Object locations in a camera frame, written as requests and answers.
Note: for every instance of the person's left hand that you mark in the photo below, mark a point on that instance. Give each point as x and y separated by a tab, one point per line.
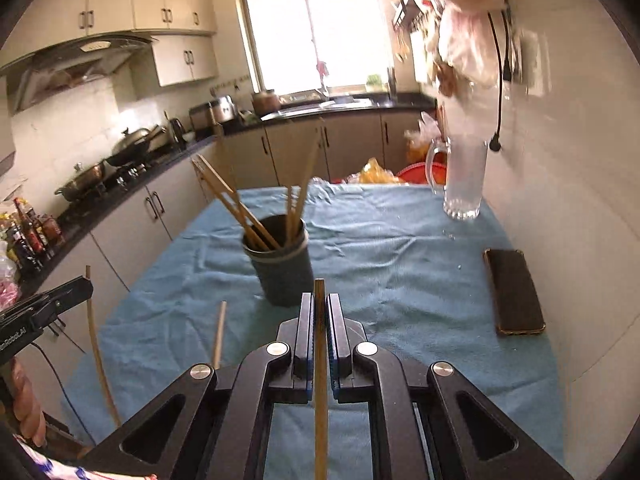
27	405

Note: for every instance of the blue tablecloth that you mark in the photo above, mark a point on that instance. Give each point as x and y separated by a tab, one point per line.
390	270

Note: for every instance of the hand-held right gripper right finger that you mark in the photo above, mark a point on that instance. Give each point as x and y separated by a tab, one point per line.
332	375

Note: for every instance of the clear hanging plastic bag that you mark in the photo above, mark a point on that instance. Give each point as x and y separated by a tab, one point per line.
467	45

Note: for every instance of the phone in dark case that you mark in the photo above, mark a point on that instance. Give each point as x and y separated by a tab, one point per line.
515	292

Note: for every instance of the row of sauce bottles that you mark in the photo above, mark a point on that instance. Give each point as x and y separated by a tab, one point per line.
27	232

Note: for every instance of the range hood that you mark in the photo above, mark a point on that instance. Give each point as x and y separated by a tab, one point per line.
75	60

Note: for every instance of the clear glass pitcher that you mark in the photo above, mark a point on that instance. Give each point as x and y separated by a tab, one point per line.
465	185

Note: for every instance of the white lower kitchen cabinets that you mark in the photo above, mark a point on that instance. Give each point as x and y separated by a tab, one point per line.
140	220

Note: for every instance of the small white bowl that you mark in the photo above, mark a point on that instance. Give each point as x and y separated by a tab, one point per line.
189	136

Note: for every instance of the wall utensil rack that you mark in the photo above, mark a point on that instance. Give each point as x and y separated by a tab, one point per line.
407	12

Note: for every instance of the steel kitchen sink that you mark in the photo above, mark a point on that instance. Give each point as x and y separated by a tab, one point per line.
320	107

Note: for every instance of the steel pan with lid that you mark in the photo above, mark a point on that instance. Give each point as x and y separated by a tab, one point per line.
82	180

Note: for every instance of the steel kettle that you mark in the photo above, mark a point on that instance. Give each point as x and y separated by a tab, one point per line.
176	132

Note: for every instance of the wooden chopstick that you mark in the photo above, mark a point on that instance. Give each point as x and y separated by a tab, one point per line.
219	335
233	195
95	350
219	195
308	177
320	435

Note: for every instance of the dark grey utensil holder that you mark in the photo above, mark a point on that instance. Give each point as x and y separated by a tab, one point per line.
282	270

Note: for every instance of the white wall socket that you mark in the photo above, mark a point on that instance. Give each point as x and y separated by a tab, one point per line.
532	62

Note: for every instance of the black wok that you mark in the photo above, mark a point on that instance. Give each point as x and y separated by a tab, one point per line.
135	147

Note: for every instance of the black gas stove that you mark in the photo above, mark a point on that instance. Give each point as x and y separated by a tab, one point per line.
127	172

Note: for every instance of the small green potted plant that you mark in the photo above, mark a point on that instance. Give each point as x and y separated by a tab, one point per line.
374	82

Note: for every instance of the white cutting board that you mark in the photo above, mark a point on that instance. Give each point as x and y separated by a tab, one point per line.
419	57

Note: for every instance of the brown clay pot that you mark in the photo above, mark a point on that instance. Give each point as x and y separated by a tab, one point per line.
266	102

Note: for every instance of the red plastic basin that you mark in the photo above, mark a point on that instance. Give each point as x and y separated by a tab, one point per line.
415	172

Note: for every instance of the plastic bag with yellow contents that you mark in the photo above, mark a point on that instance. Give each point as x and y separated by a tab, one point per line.
425	137

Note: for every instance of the black kitchen countertop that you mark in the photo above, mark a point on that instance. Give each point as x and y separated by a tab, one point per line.
400	102

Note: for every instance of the person's left forearm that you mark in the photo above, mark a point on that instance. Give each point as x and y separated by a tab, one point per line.
60	467

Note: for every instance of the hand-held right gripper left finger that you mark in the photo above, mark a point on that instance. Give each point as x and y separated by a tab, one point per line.
310	375

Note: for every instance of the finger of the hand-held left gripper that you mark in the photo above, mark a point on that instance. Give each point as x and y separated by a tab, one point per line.
65	296

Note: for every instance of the kitchen window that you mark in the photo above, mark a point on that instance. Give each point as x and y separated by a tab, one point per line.
320	25

